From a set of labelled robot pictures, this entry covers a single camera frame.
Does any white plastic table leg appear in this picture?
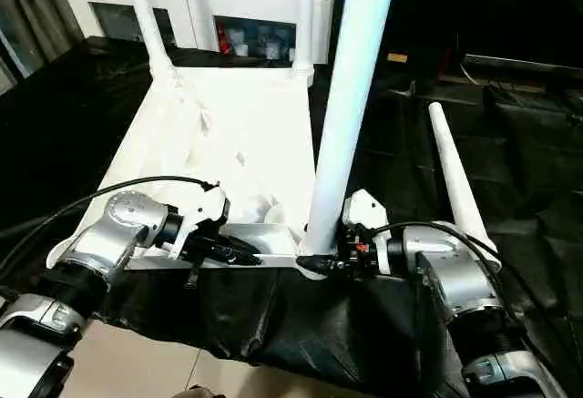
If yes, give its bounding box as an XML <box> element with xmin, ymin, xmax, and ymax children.
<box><xmin>119</xmin><ymin>0</ymin><xmax>178</xmax><ymax>79</ymax></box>
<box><xmin>299</xmin><ymin>0</ymin><xmax>402</xmax><ymax>258</ymax></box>
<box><xmin>426</xmin><ymin>100</ymin><xmax>501</xmax><ymax>266</ymax></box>
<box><xmin>291</xmin><ymin>0</ymin><xmax>316</xmax><ymax>79</ymax></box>

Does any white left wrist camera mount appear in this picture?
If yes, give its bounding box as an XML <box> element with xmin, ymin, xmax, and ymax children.
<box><xmin>171</xmin><ymin>182</ymin><xmax>232</xmax><ymax>261</ymax></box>

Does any white plastic table top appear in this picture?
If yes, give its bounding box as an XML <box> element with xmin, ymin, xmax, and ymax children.
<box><xmin>45</xmin><ymin>63</ymin><xmax>342</xmax><ymax>281</ymax></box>

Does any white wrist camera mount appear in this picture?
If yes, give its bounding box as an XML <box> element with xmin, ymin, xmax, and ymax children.
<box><xmin>171</xmin><ymin>182</ymin><xmax>232</xmax><ymax>261</ymax></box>
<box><xmin>341</xmin><ymin>188</ymin><xmax>394</xmax><ymax>277</ymax></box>

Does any black flat panel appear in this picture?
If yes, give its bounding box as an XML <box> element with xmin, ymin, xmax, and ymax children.
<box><xmin>461</xmin><ymin>53</ymin><xmax>583</xmax><ymax>72</ymax></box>

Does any black plastic mat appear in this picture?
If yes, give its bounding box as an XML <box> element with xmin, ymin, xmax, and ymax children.
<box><xmin>0</xmin><ymin>36</ymin><xmax>583</xmax><ymax>398</ymax></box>

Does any white cabinet with glass doors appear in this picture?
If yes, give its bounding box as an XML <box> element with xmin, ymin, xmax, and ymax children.
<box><xmin>52</xmin><ymin>0</ymin><xmax>341</xmax><ymax>66</ymax></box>

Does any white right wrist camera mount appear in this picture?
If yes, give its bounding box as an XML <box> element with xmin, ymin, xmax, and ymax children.
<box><xmin>341</xmin><ymin>188</ymin><xmax>394</xmax><ymax>277</ymax></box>

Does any grey and blue curtain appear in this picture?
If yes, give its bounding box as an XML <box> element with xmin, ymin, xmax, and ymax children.
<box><xmin>0</xmin><ymin>0</ymin><xmax>87</xmax><ymax>95</ymax></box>

